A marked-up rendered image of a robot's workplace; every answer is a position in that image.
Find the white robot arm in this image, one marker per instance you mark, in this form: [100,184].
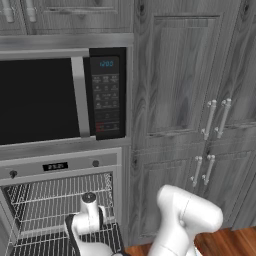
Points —
[186,213]

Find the black oven knob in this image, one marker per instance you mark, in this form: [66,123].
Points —
[95,163]
[13,173]

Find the steel built-in oven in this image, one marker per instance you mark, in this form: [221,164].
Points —
[80,158]

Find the black built-in microwave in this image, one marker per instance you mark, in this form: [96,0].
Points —
[106,96]

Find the tall grey wood cupboard door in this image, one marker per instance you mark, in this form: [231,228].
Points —
[173,73]
[243,73]

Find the black microwave door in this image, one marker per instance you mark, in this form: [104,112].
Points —
[33,100]

